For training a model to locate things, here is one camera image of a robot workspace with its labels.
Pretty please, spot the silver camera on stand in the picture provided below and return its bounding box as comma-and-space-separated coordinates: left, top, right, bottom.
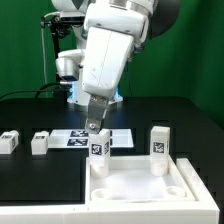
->
59, 11, 85, 24

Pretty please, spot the white L-shaped obstacle fence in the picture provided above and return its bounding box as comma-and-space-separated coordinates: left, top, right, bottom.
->
0, 158, 219, 224

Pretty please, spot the white cable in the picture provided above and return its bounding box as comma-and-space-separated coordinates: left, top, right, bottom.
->
40, 11, 61, 85

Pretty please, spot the black cable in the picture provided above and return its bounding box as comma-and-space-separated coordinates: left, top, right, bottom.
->
0, 81, 70, 102

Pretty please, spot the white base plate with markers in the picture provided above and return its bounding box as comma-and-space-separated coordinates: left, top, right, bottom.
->
48, 129, 134, 149

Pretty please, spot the white square table top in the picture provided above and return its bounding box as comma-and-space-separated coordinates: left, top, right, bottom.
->
85, 156, 195, 203

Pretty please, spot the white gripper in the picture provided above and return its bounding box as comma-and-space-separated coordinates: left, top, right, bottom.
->
82, 27, 134, 134

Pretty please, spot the black camera stand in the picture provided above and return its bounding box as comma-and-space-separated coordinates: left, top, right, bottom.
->
35, 15, 70, 98

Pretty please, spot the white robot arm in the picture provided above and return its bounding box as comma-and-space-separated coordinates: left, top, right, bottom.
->
51, 0, 181, 134

